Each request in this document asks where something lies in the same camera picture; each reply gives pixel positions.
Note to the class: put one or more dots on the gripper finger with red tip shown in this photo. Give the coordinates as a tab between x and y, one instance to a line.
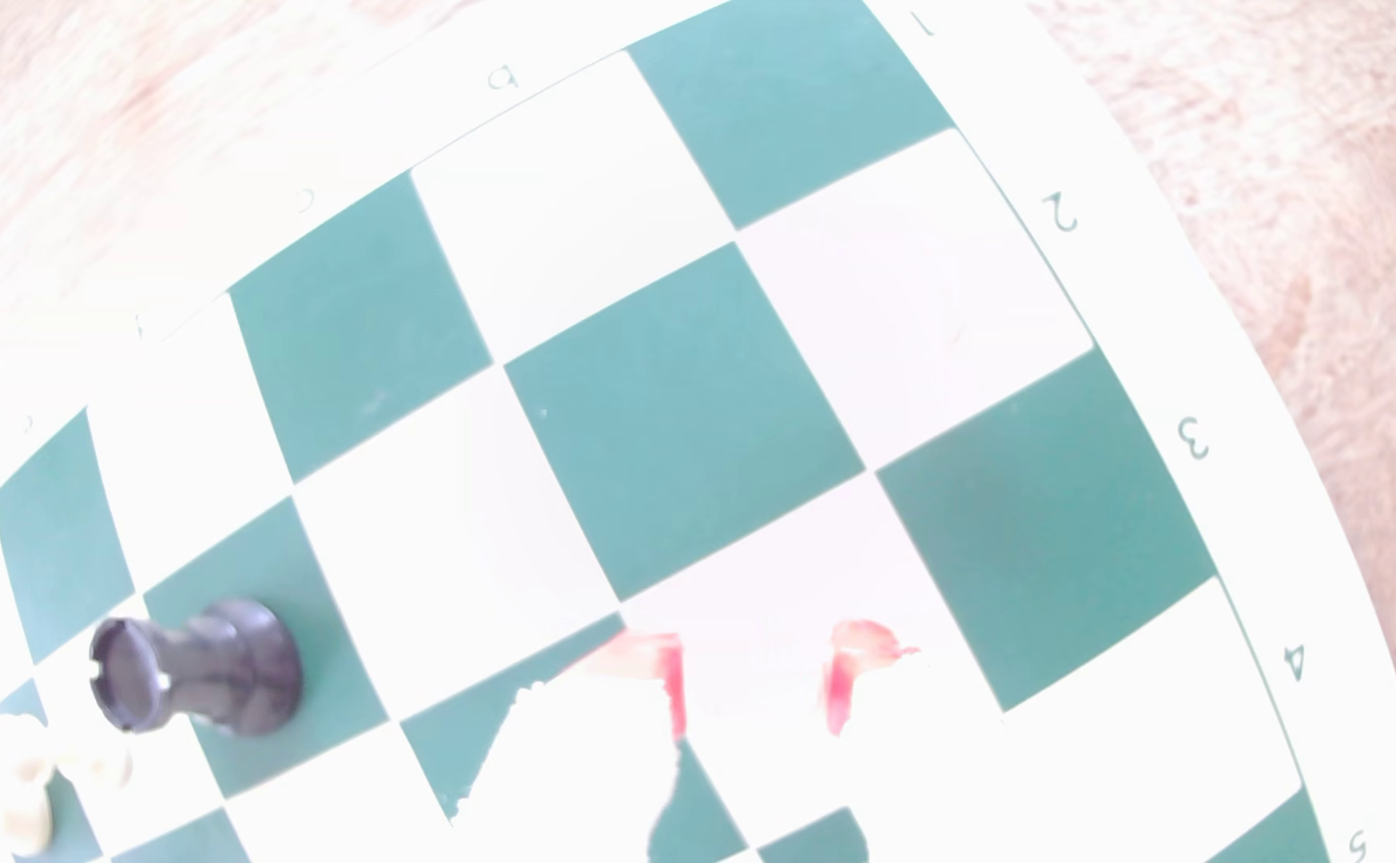
860	653
578	755

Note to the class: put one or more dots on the green and white chess mat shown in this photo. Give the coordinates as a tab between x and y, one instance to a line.
680	420

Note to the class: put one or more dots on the black chess rook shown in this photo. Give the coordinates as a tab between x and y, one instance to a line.
200	671

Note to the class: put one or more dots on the white chess pawn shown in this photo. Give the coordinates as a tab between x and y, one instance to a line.
44	749

